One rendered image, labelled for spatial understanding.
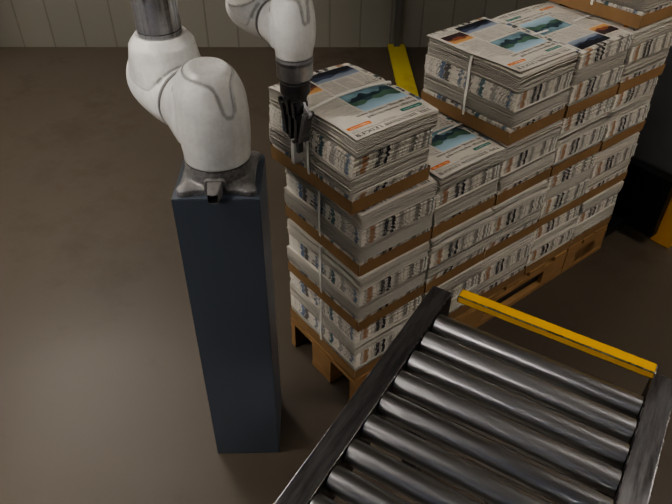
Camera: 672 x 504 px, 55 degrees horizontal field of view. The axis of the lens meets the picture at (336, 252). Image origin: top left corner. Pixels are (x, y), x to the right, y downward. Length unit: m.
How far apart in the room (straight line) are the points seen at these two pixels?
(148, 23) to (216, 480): 1.36
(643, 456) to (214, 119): 1.06
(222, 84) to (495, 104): 0.95
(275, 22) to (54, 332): 1.63
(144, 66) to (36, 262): 1.69
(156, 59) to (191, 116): 0.19
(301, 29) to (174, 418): 1.38
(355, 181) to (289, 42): 0.38
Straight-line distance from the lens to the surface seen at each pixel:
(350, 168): 1.62
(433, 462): 1.25
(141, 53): 1.55
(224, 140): 1.42
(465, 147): 2.04
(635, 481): 1.32
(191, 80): 1.41
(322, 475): 1.21
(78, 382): 2.52
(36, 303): 2.88
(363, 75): 1.89
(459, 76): 2.12
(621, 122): 2.65
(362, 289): 1.89
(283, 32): 1.53
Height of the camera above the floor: 1.83
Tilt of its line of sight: 39 degrees down
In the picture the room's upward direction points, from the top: 1 degrees clockwise
